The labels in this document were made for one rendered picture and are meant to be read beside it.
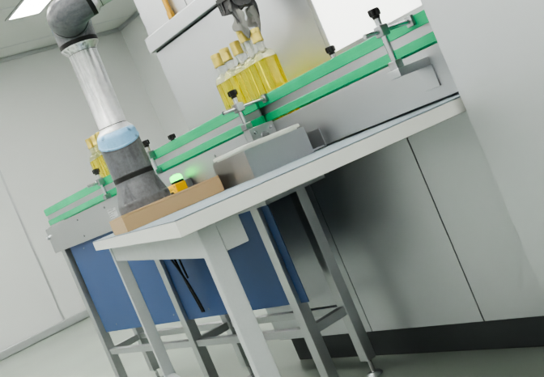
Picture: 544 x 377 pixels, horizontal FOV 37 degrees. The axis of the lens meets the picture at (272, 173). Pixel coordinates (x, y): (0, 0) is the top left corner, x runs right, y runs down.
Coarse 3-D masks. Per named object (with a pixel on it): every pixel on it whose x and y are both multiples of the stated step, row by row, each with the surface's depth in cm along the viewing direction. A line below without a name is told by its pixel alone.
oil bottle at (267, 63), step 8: (256, 56) 248; (264, 56) 246; (272, 56) 248; (256, 64) 249; (264, 64) 246; (272, 64) 247; (280, 64) 249; (264, 72) 248; (272, 72) 246; (280, 72) 248; (264, 80) 249; (272, 80) 246; (280, 80) 247; (272, 88) 247; (288, 112) 246
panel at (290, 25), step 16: (256, 0) 262; (272, 0) 256; (288, 0) 251; (304, 0) 246; (224, 16) 277; (272, 16) 259; (288, 16) 253; (304, 16) 248; (400, 16) 220; (224, 32) 280; (272, 32) 262; (288, 32) 256; (304, 32) 250; (320, 32) 245; (272, 48) 264; (288, 48) 258; (304, 48) 253; (320, 48) 248; (288, 64) 261; (304, 64) 255; (320, 64) 250; (288, 80) 263
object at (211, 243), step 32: (224, 224) 160; (128, 256) 264; (160, 256) 209; (192, 256) 174; (224, 256) 159; (128, 288) 297; (224, 288) 158; (256, 320) 159; (160, 352) 298; (256, 352) 159
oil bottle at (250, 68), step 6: (246, 60) 253; (252, 60) 251; (246, 66) 253; (252, 66) 251; (246, 72) 254; (252, 72) 252; (252, 78) 253; (258, 78) 251; (252, 84) 254; (258, 84) 252; (258, 90) 253; (264, 90) 251; (258, 96) 254
